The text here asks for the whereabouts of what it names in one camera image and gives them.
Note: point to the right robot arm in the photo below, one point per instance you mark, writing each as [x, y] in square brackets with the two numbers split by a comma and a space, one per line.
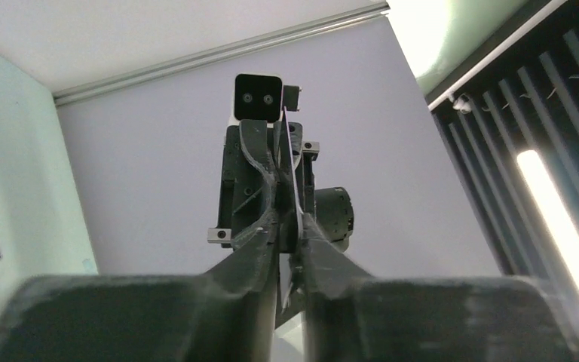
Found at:
[331, 207]

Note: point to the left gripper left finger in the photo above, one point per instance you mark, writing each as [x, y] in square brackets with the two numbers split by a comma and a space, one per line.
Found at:
[224, 314]

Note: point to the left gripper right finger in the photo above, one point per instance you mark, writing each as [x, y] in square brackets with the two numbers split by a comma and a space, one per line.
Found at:
[351, 315]

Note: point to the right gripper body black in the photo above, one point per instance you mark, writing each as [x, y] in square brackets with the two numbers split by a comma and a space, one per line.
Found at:
[281, 205]

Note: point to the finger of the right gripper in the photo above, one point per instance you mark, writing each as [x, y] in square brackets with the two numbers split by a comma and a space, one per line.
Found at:
[256, 209]

